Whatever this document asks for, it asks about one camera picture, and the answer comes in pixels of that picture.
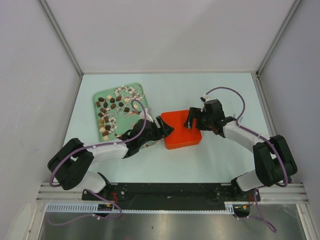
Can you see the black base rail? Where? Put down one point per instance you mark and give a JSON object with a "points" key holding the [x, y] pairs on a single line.
{"points": [[176, 196]]}

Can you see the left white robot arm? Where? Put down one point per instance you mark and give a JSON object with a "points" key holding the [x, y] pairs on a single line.
{"points": [[70, 165]]}

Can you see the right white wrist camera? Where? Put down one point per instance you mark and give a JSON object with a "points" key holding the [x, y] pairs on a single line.
{"points": [[204, 98]]}

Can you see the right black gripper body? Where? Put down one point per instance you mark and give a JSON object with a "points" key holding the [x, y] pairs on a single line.
{"points": [[205, 121]]}

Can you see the white square chocolate low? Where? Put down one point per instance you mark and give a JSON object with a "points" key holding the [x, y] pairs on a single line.
{"points": [[105, 138]]}

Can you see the green floral tray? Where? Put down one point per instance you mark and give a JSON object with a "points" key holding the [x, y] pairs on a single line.
{"points": [[109, 105]]}

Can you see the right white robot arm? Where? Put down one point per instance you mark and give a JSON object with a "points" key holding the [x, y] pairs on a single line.
{"points": [[273, 161]]}

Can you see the orange chocolate box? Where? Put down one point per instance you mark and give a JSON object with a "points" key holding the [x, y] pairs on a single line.
{"points": [[181, 141]]}

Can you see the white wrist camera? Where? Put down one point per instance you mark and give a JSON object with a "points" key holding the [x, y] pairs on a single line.
{"points": [[204, 98], [145, 114]]}

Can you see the orange box lid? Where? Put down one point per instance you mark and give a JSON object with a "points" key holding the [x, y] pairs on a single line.
{"points": [[176, 119]]}

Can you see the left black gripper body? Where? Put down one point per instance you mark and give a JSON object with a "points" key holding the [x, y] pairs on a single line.
{"points": [[154, 134]]}

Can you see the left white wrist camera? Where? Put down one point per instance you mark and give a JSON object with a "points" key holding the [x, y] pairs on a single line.
{"points": [[145, 114]]}

